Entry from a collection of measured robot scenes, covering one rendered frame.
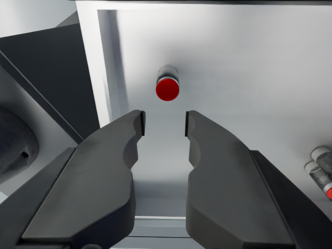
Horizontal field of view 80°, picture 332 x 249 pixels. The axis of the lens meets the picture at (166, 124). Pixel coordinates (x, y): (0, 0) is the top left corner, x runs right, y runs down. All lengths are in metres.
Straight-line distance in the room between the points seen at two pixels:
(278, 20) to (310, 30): 0.03
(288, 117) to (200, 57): 0.13
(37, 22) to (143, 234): 1.21
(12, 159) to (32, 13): 0.96
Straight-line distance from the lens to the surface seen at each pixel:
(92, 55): 0.23
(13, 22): 1.34
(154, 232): 1.22
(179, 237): 1.21
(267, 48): 0.23
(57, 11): 1.22
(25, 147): 0.43
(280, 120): 0.27
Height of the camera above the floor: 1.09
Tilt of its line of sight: 59 degrees down
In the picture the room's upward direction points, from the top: 178 degrees counter-clockwise
